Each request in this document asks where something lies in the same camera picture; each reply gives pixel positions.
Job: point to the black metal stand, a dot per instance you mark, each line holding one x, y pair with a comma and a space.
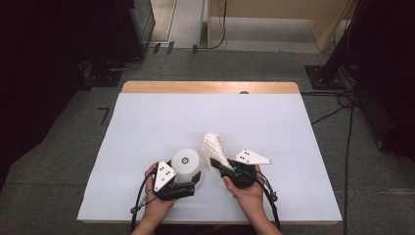
326, 76

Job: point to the black cabinet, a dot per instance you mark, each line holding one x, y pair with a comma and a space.
137, 32

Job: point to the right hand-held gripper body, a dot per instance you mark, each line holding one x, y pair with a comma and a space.
243, 174

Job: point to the black stand base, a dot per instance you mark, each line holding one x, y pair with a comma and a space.
104, 78

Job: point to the light wooden desk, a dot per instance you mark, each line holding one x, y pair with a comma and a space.
277, 8

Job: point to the person's right hand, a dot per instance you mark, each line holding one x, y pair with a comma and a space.
251, 202

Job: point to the wooden table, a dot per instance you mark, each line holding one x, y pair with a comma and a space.
208, 87

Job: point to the white waffle cloth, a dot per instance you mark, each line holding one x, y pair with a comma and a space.
213, 147

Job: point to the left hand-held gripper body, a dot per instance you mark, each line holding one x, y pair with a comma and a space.
164, 178

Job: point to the white cylindrical cup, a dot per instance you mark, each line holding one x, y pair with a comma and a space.
186, 163

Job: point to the person's left hand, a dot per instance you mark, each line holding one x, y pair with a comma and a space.
156, 209

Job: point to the white table cover sheet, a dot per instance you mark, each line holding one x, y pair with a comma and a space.
212, 120

